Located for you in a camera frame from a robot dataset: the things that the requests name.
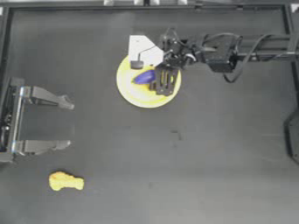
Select black metal frame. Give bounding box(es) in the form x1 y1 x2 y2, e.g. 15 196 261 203
0 0 299 117

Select yellow plate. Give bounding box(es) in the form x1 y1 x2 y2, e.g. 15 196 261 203
117 53 183 109

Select toy fried chicken nugget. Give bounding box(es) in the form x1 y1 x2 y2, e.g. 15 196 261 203
49 171 86 193

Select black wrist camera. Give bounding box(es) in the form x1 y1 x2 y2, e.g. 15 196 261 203
130 59 146 71

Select gripper white camera mount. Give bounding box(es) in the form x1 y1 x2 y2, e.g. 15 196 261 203
127 34 167 67

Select purple toy eggplant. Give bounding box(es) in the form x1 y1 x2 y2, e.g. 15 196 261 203
134 69 158 86

